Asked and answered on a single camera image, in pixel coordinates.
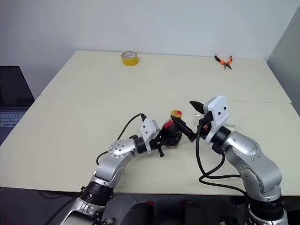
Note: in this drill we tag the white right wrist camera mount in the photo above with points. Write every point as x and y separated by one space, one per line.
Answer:
219 110

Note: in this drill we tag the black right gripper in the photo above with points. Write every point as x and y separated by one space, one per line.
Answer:
204 123

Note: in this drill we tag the yellow tape roll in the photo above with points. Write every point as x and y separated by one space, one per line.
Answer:
130 61

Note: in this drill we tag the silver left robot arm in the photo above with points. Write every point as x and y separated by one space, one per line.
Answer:
117 150

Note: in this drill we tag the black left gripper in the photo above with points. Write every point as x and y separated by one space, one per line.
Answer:
155 143

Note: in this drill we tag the black laptop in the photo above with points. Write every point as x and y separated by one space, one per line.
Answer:
14 89

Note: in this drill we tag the clear plastic cola bottle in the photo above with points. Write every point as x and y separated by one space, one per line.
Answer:
176 113

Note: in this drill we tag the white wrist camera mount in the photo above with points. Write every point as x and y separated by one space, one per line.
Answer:
219 110
148 127

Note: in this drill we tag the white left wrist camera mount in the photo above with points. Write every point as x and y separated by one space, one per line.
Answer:
148 127

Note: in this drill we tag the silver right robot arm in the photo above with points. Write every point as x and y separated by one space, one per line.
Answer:
253 159

